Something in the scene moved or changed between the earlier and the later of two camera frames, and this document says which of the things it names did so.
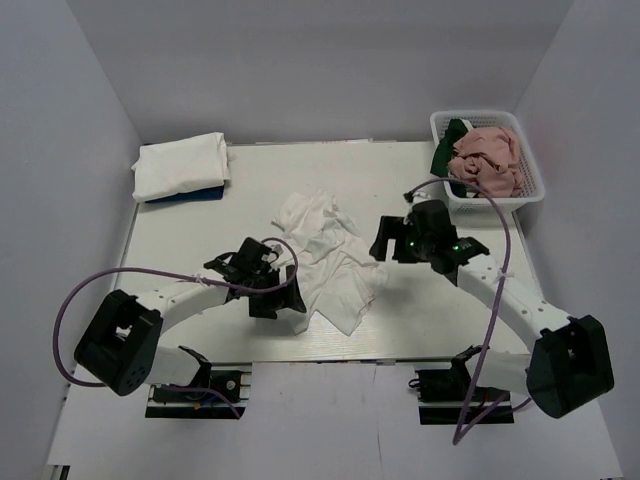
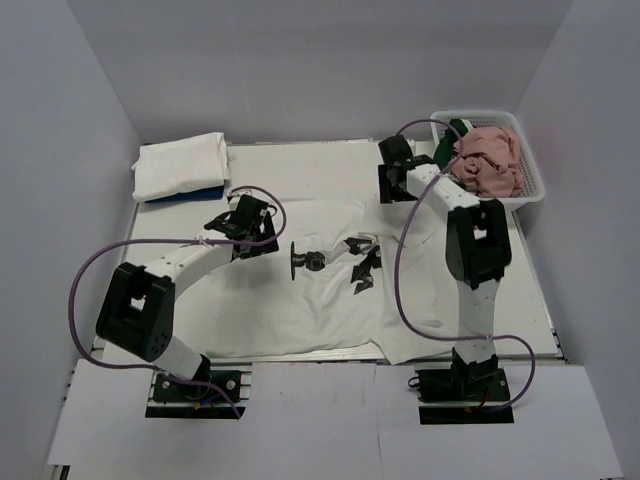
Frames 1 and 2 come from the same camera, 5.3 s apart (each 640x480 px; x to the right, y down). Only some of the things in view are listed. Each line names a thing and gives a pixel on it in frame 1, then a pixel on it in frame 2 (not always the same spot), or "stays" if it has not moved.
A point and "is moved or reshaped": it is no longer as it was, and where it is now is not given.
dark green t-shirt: [454, 128] stays
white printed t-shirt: [337, 273] is moved or reshaped
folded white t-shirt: [180, 165] stays
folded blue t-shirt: [199, 195] stays
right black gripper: [392, 228] -> [389, 192]
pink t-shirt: [489, 158] stays
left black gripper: [288, 297] -> [261, 249]
